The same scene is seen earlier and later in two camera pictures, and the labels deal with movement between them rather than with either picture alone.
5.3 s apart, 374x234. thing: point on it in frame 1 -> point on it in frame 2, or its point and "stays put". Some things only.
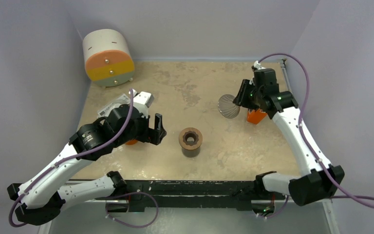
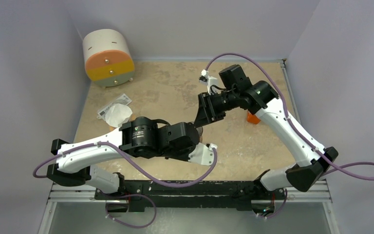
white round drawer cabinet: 108,60 stays put
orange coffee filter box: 255,117 stays put
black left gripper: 151,135 -> 185,156
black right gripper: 248,95 -> 208,108
